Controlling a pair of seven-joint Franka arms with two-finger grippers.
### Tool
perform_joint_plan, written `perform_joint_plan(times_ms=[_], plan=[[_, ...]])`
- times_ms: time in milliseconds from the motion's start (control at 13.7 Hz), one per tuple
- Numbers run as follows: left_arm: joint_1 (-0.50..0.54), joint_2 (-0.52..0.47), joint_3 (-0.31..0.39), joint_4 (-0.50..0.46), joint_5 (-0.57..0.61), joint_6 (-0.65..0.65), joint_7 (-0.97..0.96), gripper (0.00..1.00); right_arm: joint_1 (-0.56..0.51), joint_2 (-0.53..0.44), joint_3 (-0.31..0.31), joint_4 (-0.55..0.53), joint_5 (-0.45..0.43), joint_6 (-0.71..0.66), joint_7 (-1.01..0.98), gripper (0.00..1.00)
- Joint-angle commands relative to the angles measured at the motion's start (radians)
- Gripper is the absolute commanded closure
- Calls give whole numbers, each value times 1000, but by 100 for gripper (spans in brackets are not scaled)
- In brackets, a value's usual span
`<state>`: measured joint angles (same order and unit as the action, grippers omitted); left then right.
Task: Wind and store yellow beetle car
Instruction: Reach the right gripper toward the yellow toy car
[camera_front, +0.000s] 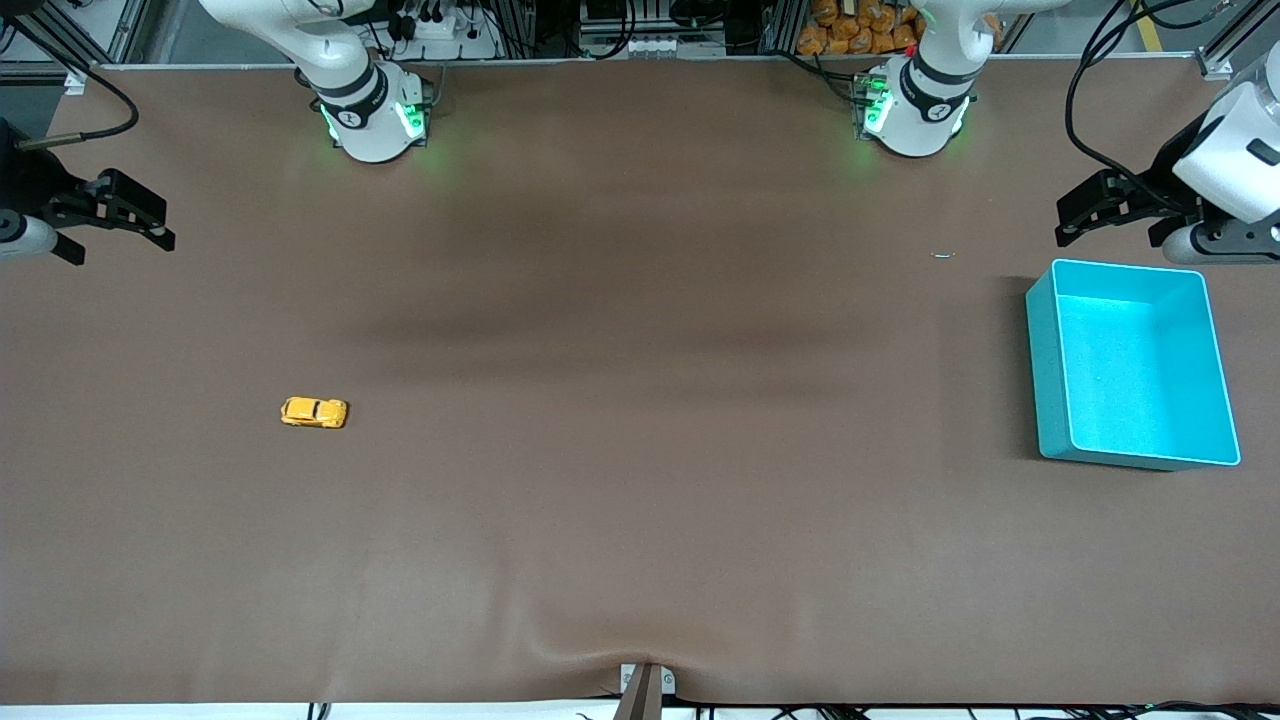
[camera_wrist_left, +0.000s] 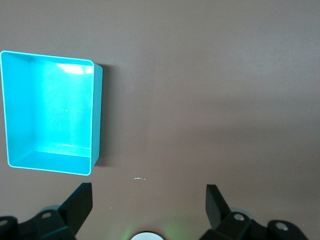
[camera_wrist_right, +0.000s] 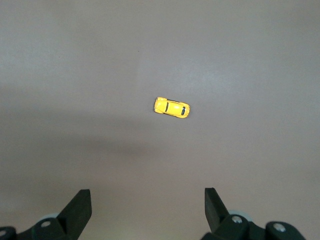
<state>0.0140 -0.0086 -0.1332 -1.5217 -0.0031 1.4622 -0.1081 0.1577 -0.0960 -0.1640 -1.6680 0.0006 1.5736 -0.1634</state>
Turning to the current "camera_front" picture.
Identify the yellow beetle toy car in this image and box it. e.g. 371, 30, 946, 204
281, 397, 349, 430

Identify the teal plastic bin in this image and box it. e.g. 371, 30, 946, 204
1026, 258, 1242, 472

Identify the orange snack bags pile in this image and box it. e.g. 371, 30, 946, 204
797, 0, 926, 57

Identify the white power strip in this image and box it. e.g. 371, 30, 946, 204
395, 0, 501, 61

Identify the brown table cover mat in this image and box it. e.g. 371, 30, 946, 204
0, 55, 1280, 706

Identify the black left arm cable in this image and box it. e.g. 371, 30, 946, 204
1064, 0, 1233, 216

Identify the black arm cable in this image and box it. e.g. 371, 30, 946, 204
0, 15, 140, 151
1064, 0, 1233, 216

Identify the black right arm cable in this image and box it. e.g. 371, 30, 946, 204
0, 15, 140, 151

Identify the metal clamp bracket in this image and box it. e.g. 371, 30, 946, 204
620, 663, 677, 720

